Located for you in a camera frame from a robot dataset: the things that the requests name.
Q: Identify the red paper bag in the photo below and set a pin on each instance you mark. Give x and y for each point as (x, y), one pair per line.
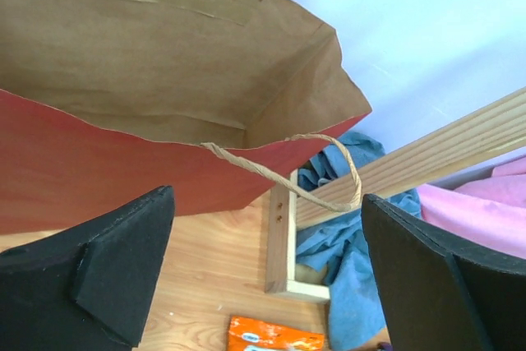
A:
(105, 100)

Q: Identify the orange Fox's candy bag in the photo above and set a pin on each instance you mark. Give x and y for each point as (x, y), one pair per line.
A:
(245, 334)

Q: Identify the blue crumpled shirt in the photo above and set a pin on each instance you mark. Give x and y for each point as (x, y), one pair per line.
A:
(339, 245)

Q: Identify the wooden rack frame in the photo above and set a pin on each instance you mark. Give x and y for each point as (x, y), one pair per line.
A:
(489, 132)

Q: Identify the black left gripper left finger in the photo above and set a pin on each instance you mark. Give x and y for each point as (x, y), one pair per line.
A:
(89, 287)

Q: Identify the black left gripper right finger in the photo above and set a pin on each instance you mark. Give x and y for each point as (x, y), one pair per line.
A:
(439, 291)

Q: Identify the pink t-shirt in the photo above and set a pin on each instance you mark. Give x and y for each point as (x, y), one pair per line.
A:
(490, 211)

